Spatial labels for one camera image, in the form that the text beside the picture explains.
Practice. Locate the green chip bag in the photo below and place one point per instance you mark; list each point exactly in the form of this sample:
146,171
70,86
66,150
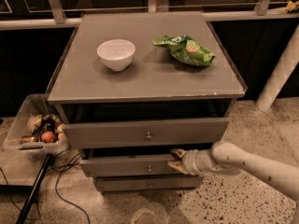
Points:
186,50

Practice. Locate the grey top drawer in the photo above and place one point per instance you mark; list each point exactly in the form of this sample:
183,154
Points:
145,133

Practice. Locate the white diagonal pipe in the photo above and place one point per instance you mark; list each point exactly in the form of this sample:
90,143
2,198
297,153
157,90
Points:
282,71

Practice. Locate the red apple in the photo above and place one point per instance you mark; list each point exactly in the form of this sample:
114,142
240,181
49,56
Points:
48,137

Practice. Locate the grey drawer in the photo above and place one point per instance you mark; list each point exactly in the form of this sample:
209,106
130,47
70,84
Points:
113,163
145,133
147,182

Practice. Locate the metal window railing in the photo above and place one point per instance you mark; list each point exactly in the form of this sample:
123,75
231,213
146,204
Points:
38,14

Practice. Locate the grey drawer cabinet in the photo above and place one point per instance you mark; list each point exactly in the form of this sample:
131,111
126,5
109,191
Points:
154,86

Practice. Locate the black pole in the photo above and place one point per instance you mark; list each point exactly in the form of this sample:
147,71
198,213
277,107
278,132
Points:
34,189

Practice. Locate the white ceramic bowl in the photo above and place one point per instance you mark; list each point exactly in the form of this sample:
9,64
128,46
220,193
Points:
116,54

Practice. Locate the snack wrappers in bin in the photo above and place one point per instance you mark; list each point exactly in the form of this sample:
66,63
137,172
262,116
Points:
39,124

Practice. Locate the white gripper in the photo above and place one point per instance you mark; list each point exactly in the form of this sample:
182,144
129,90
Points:
189,162

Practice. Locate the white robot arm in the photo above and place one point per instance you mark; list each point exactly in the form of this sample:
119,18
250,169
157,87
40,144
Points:
228,159

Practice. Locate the clear plastic bin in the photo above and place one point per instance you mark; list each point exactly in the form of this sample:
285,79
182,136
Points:
34,104

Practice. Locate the grey bottom drawer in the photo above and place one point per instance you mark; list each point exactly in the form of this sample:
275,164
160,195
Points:
147,182

